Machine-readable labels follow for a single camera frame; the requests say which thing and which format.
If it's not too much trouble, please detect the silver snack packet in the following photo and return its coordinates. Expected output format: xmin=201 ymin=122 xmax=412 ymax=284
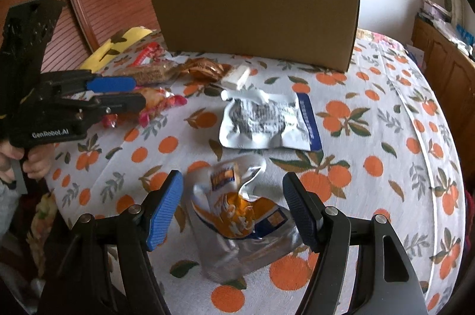
xmin=218 ymin=89 xmax=323 ymax=152

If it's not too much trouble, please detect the clear sesame bar packet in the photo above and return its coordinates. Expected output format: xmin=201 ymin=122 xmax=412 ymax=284
xmin=115 ymin=61 xmax=186 ymax=86

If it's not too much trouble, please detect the floral cloth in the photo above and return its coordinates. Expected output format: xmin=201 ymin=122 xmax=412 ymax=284
xmin=28 ymin=189 xmax=67 ymax=279

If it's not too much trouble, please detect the red white snack packet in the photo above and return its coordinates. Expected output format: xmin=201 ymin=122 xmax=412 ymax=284
xmin=132 ymin=42 xmax=167 ymax=67

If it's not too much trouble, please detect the stack of books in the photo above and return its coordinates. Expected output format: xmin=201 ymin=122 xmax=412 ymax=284
xmin=419 ymin=0 xmax=451 ymax=21

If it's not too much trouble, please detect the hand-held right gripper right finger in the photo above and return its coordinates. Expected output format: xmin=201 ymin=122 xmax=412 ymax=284
xmin=282 ymin=172 xmax=429 ymax=315

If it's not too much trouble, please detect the floral quilt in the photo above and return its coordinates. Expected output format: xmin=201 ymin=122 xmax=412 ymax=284
xmin=356 ymin=28 xmax=399 ymax=50

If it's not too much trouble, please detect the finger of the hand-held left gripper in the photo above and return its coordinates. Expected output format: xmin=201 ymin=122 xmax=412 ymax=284
xmin=56 ymin=93 xmax=147 ymax=126
xmin=39 ymin=72 xmax=137 ymax=101

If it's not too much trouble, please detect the clear plastic bag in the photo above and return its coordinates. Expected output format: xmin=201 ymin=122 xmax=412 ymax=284
xmin=432 ymin=18 xmax=464 ymax=45

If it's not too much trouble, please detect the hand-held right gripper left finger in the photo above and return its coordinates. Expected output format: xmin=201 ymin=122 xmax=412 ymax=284
xmin=39 ymin=170 xmax=185 ymax=315

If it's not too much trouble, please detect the brown snack packet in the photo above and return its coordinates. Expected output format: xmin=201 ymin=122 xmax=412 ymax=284
xmin=183 ymin=57 xmax=232 ymax=82

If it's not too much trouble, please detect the orange-print bedspread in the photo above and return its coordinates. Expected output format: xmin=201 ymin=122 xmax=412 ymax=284
xmin=45 ymin=28 xmax=468 ymax=315

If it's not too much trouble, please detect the wooden cabinet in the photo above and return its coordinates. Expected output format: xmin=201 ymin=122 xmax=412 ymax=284
xmin=410 ymin=16 xmax=475 ymax=108

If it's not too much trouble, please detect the brown cardboard box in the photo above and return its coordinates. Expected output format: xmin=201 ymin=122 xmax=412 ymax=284
xmin=149 ymin=0 xmax=362 ymax=73

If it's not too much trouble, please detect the pale snack bar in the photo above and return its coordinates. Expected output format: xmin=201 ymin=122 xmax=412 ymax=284
xmin=221 ymin=65 xmax=251 ymax=90

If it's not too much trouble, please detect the person's left hand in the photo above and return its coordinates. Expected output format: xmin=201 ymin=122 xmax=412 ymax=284
xmin=0 ymin=141 xmax=54 ymax=180

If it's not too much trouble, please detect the yellow pillow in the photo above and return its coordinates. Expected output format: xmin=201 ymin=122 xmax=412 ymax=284
xmin=80 ymin=26 xmax=153 ymax=73

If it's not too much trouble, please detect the pink yellow snack packet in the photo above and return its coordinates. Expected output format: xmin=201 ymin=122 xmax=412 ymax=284
xmin=102 ymin=87 xmax=186 ymax=128

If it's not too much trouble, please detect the white orange snack bag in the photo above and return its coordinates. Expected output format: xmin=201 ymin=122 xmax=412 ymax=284
xmin=186 ymin=155 xmax=303 ymax=280

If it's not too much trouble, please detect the person's left forearm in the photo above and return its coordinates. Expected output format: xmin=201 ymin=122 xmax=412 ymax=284
xmin=0 ymin=182 xmax=23 ymax=238

